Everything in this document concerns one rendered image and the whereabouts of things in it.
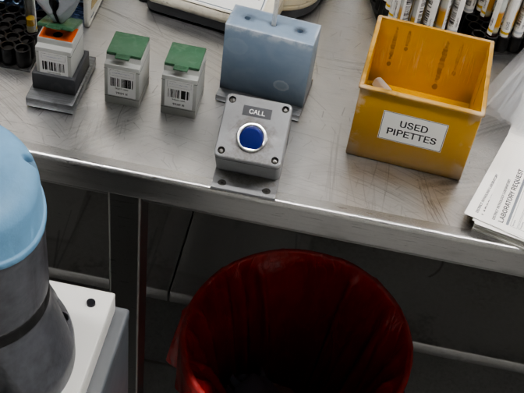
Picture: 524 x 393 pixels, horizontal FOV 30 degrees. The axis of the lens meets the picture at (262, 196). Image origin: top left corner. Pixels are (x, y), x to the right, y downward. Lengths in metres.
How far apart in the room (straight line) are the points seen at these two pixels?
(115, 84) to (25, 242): 0.43
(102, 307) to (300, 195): 0.26
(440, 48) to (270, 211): 0.28
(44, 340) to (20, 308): 0.06
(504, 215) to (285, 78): 0.28
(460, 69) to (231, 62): 0.26
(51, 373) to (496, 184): 0.53
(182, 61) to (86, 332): 0.35
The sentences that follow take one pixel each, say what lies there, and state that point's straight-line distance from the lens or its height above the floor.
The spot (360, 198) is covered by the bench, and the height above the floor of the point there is 0.88.
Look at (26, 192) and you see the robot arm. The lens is 0.70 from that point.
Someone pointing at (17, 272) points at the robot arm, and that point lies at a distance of 0.72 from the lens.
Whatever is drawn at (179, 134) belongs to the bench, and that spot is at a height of 0.88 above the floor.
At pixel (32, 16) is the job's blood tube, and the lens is 1.17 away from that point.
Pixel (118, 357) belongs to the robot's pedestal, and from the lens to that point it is 0.93.
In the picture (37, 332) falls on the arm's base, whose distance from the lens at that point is 0.79.
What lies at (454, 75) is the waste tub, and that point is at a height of 0.92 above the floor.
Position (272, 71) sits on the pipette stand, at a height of 0.93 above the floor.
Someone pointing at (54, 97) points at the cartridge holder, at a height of 0.89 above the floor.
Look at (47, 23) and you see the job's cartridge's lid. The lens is 1.09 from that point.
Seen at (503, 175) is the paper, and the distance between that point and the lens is 1.11.
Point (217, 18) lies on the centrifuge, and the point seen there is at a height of 0.90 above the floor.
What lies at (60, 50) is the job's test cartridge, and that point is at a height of 0.95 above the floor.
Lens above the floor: 1.62
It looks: 46 degrees down
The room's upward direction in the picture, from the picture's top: 9 degrees clockwise
